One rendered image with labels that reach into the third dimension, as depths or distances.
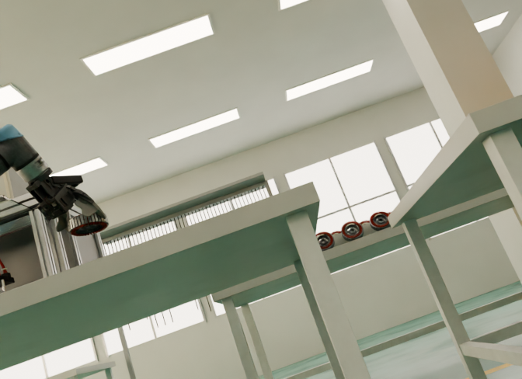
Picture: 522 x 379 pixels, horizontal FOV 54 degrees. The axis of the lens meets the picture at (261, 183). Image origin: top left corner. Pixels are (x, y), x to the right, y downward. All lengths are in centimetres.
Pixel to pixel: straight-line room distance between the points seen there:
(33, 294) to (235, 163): 710
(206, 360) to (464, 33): 554
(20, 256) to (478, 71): 400
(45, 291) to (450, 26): 435
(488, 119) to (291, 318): 678
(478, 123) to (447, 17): 394
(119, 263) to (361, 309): 678
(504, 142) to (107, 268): 91
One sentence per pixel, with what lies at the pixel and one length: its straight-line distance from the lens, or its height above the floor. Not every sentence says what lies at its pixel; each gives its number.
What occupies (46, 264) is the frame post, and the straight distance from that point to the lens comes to 166.
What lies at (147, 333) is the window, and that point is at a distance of 812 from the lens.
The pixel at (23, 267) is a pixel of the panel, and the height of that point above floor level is 93.
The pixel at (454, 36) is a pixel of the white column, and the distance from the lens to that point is 501.
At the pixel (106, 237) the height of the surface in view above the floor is 190.
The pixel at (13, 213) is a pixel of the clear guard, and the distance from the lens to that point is 174.
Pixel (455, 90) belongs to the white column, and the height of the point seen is 184.
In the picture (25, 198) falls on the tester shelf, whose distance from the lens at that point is 176.
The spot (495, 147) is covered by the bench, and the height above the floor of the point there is 67.
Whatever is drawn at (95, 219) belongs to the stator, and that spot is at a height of 92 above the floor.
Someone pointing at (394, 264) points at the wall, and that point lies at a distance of 795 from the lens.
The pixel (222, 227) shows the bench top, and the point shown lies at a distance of 116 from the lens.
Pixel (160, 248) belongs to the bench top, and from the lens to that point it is 118.
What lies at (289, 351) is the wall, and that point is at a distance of 780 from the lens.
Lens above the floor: 46
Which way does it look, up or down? 16 degrees up
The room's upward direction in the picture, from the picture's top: 20 degrees counter-clockwise
